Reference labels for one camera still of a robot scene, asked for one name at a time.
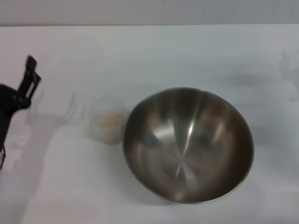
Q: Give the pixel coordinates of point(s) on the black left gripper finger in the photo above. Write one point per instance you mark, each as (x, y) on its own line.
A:
(29, 81)

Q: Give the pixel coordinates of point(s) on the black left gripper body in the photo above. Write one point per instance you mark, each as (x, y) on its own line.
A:
(8, 105)

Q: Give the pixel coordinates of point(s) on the white rice grains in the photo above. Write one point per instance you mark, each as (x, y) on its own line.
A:
(107, 118)

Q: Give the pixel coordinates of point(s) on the clear plastic measuring cup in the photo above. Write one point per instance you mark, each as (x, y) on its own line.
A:
(105, 135)

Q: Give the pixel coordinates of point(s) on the stainless steel mixing bowl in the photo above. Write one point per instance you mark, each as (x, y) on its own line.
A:
(187, 144)

